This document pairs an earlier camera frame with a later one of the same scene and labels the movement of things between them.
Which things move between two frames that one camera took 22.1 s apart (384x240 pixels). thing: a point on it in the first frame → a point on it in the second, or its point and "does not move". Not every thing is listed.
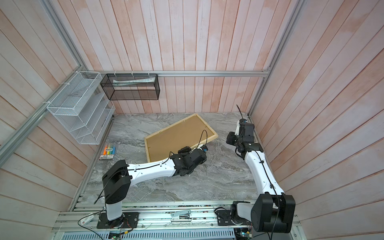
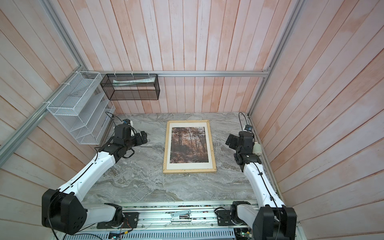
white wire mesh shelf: [82, 106] does not move
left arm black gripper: [186, 149] → [139, 141]
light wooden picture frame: [201, 144] → [188, 147]
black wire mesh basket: [131, 86] does not move
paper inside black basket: [120, 83] does not move
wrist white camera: [203, 147] → [128, 121]
